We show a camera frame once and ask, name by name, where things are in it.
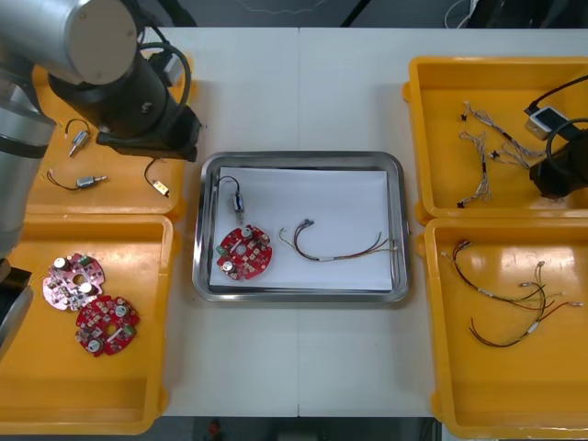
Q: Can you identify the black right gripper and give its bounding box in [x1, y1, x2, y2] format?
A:
[528, 158, 575, 200]

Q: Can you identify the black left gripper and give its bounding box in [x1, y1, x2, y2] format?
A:
[96, 106, 204, 163]

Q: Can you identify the yellow-orange plastic bin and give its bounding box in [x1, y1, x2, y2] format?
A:
[0, 212, 176, 436]
[415, 217, 588, 441]
[25, 53, 199, 219]
[401, 55, 588, 226]

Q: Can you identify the solenoid with blue label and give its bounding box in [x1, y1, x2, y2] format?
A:
[215, 175, 247, 227]

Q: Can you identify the steel tray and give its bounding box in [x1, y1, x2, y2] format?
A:
[191, 150, 411, 304]

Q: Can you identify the round red circuit board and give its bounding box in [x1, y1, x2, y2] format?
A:
[73, 295, 141, 357]
[215, 223, 276, 282]

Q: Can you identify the white paper sheet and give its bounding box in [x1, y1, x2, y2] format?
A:
[208, 165, 397, 293]

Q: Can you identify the round pink-red circuit board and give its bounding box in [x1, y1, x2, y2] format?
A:
[41, 252, 107, 312]

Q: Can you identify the twisted blue-white wire harness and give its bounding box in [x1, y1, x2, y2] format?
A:
[459, 100, 548, 157]
[456, 130, 495, 209]
[490, 140, 544, 165]

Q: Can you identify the red green-yellow wire harness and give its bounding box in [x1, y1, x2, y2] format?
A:
[441, 239, 578, 319]
[278, 219, 399, 264]
[467, 293, 574, 349]

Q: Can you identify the white cable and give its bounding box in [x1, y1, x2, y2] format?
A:
[443, 0, 475, 29]

